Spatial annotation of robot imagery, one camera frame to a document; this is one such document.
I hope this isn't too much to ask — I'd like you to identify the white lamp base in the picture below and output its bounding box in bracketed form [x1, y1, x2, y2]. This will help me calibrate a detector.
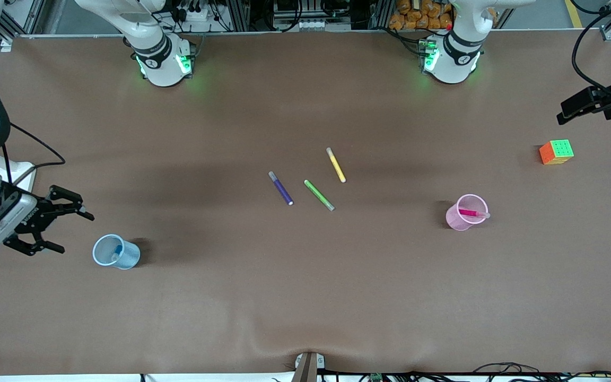
[0, 153, 37, 195]

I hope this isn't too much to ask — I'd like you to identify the colourful puzzle cube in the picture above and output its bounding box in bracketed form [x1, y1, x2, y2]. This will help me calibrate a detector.
[539, 139, 575, 166]

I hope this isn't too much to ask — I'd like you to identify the blue mesh cup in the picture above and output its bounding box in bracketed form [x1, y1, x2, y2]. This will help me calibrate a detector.
[92, 235, 141, 271]

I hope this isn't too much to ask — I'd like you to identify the pink mesh cup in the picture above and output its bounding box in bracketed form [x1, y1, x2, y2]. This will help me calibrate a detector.
[446, 194, 489, 231]

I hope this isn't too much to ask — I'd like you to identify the purple marker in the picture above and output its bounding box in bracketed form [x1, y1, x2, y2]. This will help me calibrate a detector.
[268, 171, 294, 206]

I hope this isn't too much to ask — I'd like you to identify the white power strip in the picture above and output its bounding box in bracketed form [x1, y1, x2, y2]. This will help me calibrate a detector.
[178, 6, 211, 22]

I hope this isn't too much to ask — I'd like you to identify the green marker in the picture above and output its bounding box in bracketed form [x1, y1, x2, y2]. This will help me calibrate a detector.
[304, 179, 335, 212]

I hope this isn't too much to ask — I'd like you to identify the brown table mat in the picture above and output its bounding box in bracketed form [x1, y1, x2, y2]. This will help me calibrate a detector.
[0, 29, 611, 375]

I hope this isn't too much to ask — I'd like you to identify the yellow marker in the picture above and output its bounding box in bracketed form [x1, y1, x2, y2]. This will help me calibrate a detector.
[326, 147, 347, 184]

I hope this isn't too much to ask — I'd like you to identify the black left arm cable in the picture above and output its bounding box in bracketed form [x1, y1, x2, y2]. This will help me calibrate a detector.
[572, 0, 611, 97]

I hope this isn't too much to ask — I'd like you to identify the aluminium frame profile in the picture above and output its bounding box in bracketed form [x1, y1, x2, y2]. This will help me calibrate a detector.
[227, 0, 251, 32]
[370, 0, 394, 30]

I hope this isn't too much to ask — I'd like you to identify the black cable bundle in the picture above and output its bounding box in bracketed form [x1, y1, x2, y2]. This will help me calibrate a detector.
[473, 362, 611, 382]

